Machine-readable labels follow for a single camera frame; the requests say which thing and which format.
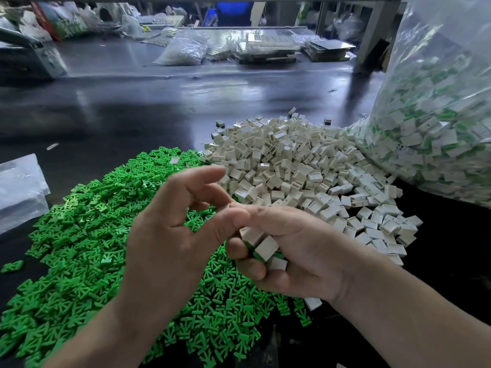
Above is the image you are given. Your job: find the person's right hand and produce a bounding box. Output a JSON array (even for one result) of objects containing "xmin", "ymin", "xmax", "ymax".
[{"xmin": 225, "ymin": 203, "xmax": 362, "ymax": 305}]

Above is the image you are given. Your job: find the person's left hand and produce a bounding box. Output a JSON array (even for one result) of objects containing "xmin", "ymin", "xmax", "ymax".
[{"xmin": 115, "ymin": 165, "xmax": 252, "ymax": 346}]

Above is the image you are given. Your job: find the pile of green plastic clips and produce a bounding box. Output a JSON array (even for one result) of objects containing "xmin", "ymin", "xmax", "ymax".
[{"xmin": 0, "ymin": 146, "xmax": 314, "ymax": 368}]

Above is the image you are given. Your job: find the pile of white plastic caps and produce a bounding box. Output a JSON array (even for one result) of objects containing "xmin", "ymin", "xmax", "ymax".
[{"xmin": 202, "ymin": 113, "xmax": 425, "ymax": 311}]

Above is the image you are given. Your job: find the clear plastic bag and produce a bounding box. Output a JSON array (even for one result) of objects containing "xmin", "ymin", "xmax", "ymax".
[{"xmin": 347, "ymin": 0, "xmax": 491, "ymax": 209}]

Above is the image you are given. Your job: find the person's left forearm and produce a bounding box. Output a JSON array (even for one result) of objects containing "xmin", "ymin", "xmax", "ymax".
[{"xmin": 42, "ymin": 303, "xmax": 150, "ymax": 368}]

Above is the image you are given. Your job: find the person's right forearm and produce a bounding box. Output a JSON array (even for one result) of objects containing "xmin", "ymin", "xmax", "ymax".
[{"xmin": 331, "ymin": 245, "xmax": 491, "ymax": 368}]

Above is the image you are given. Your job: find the small clear bag of parts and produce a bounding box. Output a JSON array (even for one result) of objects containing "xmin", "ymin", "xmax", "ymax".
[{"xmin": 153, "ymin": 36, "xmax": 209, "ymax": 66}]

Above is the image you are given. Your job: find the stack of clear flat bags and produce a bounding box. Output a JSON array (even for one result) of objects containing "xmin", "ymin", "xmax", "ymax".
[{"xmin": 0, "ymin": 154, "xmax": 52, "ymax": 236}]

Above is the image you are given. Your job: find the dark flat tray stack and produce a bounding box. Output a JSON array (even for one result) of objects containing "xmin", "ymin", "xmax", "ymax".
[{"xmin": 303, "ymin": 38, "xmax": 357, "ymax": 63}]

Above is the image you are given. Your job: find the grey heat sealer machine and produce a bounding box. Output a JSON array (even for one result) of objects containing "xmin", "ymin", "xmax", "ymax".
[{"xmin": 0, "ymin": 27, "xmax": 69, "ymax": 80}]

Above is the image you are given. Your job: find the blue crate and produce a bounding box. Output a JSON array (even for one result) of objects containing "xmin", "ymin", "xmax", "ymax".
[{"xmin": 207, "ymin": 2, "xmax": 253, "ymax": 28}]

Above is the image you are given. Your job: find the grey metal slanted post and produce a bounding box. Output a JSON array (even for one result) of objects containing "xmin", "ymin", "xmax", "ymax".
[{"xmin": 353, "ymin": 0, "xmax": 404, "ymax": 72}]

